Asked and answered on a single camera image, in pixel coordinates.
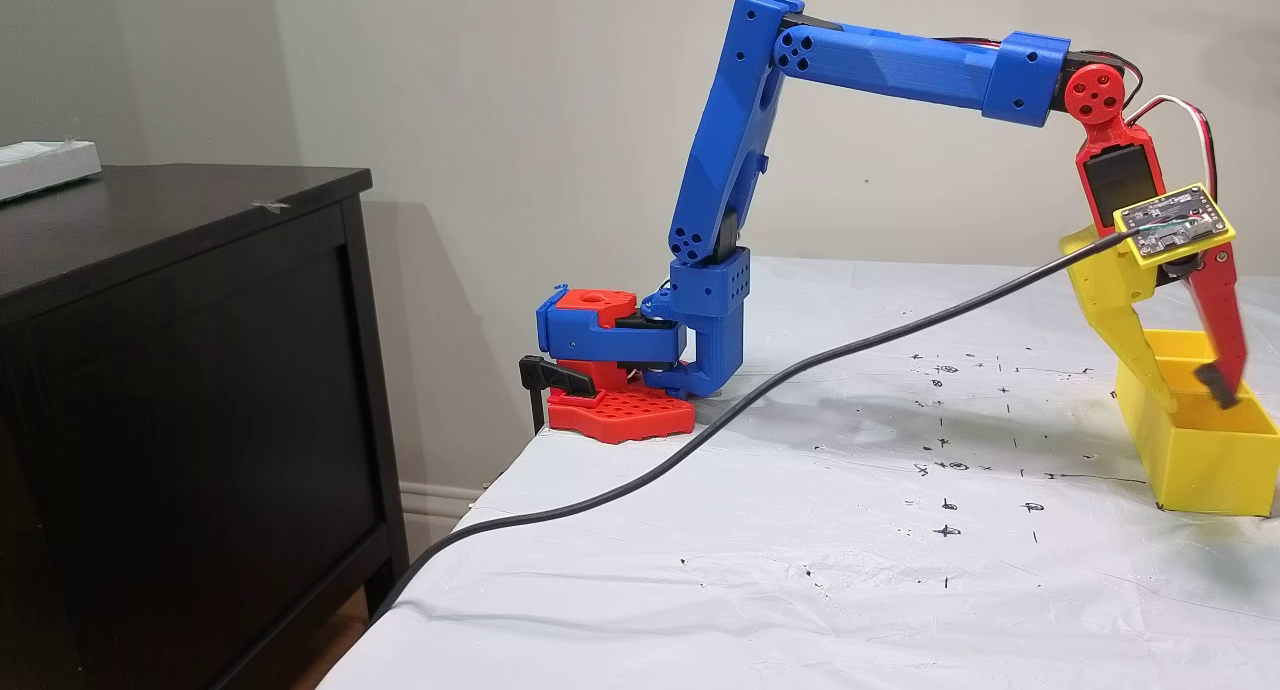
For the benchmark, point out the black table clamp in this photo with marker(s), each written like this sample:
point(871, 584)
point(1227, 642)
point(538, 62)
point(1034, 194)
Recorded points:
point(560, 377)

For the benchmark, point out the white table cloth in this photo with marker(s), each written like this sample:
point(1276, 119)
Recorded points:
point(800, 590)

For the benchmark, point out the yellow three-compartment box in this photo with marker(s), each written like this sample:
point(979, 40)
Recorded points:
point(1210, 470)

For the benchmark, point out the clear tape piece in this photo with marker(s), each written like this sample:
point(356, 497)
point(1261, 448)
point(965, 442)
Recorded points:
point(270, 206)

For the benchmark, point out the black wooden cabinet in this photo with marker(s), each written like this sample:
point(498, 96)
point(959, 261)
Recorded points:
point(180, 420)

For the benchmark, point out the white baseboard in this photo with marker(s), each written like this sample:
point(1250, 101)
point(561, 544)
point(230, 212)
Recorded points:
point(435, 498)

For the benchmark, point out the camera board on yellow mount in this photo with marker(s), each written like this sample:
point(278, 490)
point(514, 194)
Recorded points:
point(1170, 220)

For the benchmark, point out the white flat box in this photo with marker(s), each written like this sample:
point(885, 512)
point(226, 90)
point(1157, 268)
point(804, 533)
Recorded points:
point(45, 168)

